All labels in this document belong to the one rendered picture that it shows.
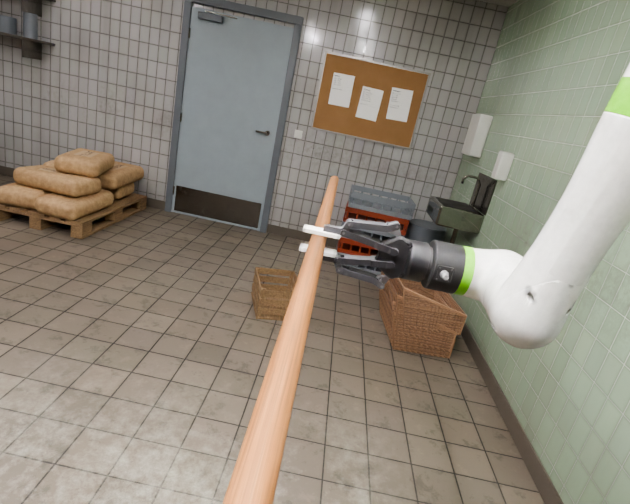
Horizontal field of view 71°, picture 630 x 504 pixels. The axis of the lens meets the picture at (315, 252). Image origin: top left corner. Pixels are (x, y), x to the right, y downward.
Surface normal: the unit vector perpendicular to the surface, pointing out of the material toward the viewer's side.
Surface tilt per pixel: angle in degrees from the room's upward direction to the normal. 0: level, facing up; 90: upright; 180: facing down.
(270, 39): 90
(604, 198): 95
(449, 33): 90
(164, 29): 90
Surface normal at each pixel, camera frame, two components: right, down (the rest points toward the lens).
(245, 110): -0.07, 0.30
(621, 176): -0.48, 0.29
